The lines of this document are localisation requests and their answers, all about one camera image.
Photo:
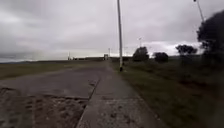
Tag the grey dirt road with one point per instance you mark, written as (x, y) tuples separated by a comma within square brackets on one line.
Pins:
[(56, 83)]

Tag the small dark tree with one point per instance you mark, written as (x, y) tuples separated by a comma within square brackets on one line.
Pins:
[(161, 57), (140, 54)]

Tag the wide flat-topped tree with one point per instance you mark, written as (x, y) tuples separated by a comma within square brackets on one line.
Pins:
[(186, 49)]

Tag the flat grass field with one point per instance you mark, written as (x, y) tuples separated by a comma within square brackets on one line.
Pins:
[(23, 69)]

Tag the grass verge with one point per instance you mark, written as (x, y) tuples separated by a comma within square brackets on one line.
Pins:
[(180, 96)]

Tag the large dark tree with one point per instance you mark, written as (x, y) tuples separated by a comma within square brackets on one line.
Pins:
[(213, 35)]

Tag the grid paver ground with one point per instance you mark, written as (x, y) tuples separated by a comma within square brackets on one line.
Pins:
[(36, 111)]

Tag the low distant building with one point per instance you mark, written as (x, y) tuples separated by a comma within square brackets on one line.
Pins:
[(90, 58)]

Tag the grey concrete path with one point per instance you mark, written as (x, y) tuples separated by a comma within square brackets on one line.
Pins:
[(113, 103)]

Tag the pale street lamp post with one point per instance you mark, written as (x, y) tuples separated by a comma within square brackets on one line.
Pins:
[(120, 36)]

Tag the tall leaning lamp post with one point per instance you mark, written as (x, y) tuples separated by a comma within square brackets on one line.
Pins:
[(200, 11)]

